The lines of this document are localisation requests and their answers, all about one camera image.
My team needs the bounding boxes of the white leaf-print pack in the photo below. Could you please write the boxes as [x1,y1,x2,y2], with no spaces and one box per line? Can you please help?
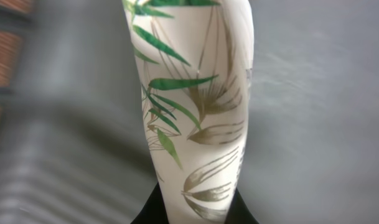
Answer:
[123,0,255,224]

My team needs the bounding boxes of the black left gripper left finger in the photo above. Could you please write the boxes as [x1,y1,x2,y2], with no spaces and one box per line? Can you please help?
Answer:
[131,183,169,224]

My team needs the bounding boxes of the grey plastic shopping basket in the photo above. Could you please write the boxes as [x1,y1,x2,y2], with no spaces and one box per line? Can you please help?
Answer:
[0,1,379,223]

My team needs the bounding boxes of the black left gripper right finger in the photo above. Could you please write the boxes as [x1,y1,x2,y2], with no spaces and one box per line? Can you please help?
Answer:
[225,189,259,224]

